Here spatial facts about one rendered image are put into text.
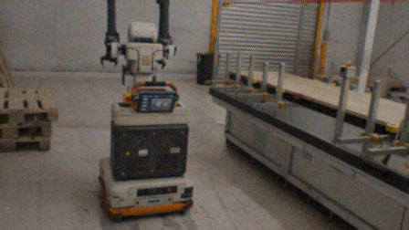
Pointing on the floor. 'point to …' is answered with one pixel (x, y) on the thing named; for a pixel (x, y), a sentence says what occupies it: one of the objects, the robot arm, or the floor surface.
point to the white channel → (368, 46)
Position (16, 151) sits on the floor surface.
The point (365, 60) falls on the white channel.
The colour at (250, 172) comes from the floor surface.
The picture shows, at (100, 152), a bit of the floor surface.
